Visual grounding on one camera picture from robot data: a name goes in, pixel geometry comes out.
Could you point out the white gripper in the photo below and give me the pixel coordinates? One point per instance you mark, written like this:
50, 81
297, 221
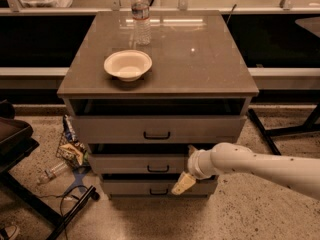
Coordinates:
194, 164

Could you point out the grey drawer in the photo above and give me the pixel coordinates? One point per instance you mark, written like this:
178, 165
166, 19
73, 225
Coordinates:
161, 188
138, 163
157, 129

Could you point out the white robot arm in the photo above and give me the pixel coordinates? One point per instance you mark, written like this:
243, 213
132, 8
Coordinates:
295, 173

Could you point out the grey drawer cabinet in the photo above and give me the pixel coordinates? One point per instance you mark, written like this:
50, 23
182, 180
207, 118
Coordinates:
197, 70

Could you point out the white paper bowl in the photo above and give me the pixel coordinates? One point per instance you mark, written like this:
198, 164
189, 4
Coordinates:
127, 65

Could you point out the empty plastic bottle on floor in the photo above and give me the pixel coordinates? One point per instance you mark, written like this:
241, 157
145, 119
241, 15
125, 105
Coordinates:
52, 173

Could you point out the clear plastic water bottle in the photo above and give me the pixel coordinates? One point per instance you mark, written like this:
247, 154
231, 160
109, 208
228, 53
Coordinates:
141, 19

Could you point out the black chair on left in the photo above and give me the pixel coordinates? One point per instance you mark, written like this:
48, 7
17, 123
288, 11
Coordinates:
60, 194

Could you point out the white sneaker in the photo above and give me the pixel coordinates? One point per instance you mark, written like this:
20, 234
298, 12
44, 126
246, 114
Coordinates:
9, 232

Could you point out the wire basket with snack bags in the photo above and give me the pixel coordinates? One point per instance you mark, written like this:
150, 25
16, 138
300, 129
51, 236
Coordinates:
73, 151

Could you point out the black stand frame right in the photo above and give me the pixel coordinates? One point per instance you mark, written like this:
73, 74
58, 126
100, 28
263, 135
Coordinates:
310, 125

